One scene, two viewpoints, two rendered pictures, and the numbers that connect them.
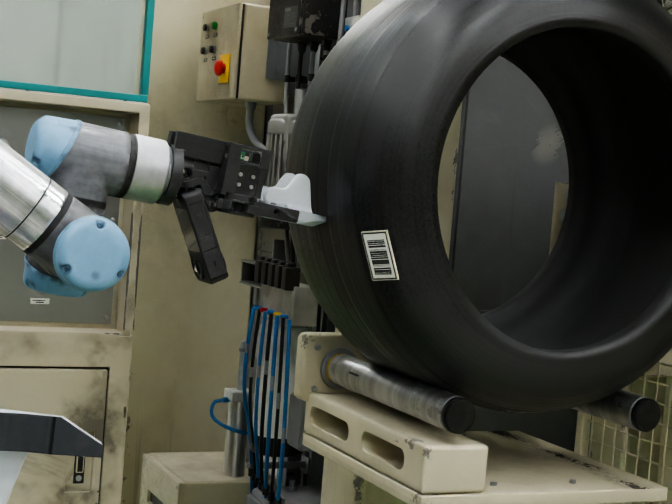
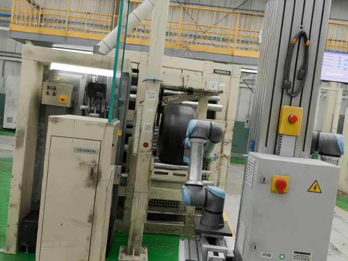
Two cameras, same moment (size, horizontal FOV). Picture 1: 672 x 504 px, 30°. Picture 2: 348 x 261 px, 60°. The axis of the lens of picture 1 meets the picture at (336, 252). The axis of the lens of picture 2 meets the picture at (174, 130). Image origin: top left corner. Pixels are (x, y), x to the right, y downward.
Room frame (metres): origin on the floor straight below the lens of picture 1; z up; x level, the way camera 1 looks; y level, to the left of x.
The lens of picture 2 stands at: (0.83, 2.49, 1.36)
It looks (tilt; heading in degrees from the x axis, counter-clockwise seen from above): 3 degrees down; 288
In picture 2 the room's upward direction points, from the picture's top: 7 degrees clockwise
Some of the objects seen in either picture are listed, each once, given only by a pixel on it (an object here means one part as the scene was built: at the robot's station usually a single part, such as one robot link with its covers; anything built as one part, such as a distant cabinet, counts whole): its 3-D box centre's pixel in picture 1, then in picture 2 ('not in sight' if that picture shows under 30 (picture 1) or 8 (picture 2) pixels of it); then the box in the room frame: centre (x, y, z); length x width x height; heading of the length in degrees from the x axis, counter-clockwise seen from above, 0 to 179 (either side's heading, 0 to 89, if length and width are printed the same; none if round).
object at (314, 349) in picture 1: (420, 368); (151, 161); (1.87, -0.14, 0.90); 0.40 x 0.03 x 0.10; 115
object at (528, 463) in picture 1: (476, 463); (169, 173); (1.71, -0.22, 0.80); 0.37 x 0.36 x 0.02; 115
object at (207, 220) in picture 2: not in sight; (213, 216); (1.11, 0.66, 0.77); 0.15 x 0.15 x 0.10
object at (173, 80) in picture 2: not in sight; (188, 83); (1.72, -0.54, 1.71); 0.61 x 0.25 x 0.15; 25
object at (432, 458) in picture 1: (388, 437); (171, 173); (1.65, -0.09, 0.84); 0.36 x 0.09 x 0.06; 25
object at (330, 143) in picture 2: not in sight; (325, 178); (0.50, 0.54, 1.09); 0.15 x 0.12 x 0.55; 171
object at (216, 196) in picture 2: not in sight; (214, 198); (1.12, 0.66, 0.88); 0.13 x 0.12 x 0.14; 23
